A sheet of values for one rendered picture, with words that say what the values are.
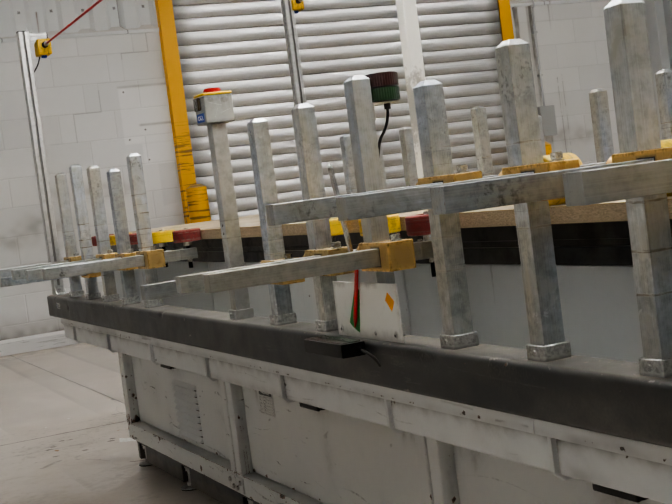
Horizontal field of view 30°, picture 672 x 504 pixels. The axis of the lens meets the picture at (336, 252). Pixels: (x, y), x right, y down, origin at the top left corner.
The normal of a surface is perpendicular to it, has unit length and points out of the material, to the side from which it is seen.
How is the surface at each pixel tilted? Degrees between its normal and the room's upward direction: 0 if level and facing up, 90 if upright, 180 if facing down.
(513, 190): 90
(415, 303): 90
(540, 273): 90
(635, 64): 90
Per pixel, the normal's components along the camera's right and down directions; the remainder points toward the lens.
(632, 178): 0.40, 0.00
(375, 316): -0.90, 0.14
